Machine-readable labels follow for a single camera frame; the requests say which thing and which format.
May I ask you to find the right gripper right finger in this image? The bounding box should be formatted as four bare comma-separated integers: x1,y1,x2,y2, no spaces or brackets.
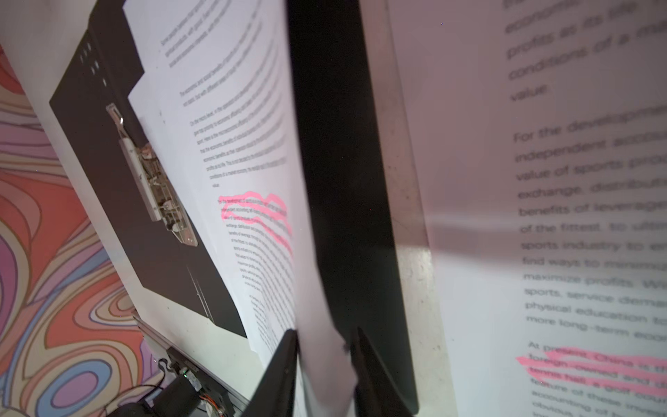
350,327,413,417

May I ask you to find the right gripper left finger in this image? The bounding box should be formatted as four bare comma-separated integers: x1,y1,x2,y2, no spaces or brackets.
241,329,299,417

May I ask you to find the printed paper sheet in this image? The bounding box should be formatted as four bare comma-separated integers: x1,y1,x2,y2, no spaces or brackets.
389,1,666,416
123,1,357,416

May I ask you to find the white folder black inside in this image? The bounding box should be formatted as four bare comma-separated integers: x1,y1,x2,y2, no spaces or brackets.
50,1,420,415

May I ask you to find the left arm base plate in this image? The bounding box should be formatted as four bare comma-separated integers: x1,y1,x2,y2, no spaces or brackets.
135,317,248,416

